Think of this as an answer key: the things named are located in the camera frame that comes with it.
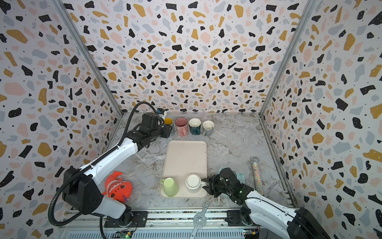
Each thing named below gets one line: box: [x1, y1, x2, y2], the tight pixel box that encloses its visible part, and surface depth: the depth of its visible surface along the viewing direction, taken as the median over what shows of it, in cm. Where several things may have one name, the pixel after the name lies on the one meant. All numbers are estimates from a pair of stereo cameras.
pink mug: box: [174, 117, 189, 137], surface depth 103 cm
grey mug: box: [202, 119, 215, 137], surface depth 105 cm
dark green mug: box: [188, 117, 202, 136], surface depth 105 cm
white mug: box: [185, 173, 207, 190], surface depth 81 cm
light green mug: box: [159, 177, 180, 198], surface depth 78 cm
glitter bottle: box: [250, 156, 264, 196], surface depth 89 cm
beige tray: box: [159, 139, 208, 199], surface depth 96 cm
